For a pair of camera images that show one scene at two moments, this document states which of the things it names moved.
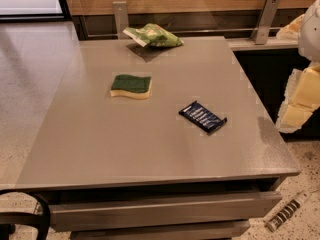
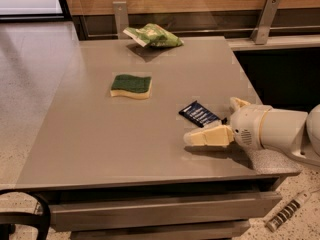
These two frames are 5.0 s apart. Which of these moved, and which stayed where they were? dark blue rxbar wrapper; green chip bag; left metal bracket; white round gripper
Moved: white round gripper
Stayed: dark blue rxbar wrapper; left metal bracket; green chip bag
